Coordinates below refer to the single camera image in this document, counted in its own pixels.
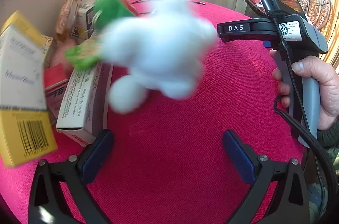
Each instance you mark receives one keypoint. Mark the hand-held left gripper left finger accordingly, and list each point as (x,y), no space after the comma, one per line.
(96,157)

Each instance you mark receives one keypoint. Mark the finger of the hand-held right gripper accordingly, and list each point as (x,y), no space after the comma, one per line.
(235,29)

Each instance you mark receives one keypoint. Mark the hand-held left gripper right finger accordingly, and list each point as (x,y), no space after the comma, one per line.
(238,157)

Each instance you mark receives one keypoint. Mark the pink red box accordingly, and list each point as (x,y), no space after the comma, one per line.
(54,78)

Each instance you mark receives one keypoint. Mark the person's right forearm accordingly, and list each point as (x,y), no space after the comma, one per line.
(329,136)

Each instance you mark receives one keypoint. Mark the person's right hand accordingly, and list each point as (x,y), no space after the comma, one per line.
(327,86)

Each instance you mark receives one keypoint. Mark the long white box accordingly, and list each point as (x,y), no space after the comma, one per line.
(79,107)

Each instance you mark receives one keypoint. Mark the red tablecloth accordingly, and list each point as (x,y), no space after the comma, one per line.
(172,120)

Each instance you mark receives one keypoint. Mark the white plush toy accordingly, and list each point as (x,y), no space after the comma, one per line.
(159,54)

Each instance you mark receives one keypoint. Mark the person's camouflage clothing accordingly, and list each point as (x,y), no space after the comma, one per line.
(325,187)

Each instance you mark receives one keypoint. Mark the yellow white medicine box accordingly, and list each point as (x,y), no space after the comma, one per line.
(21,67)

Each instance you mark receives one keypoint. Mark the green and red plush toy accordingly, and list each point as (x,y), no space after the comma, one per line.
(111,9)

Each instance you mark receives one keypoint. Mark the orange patterned snack packet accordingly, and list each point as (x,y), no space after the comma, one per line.
(66,12)

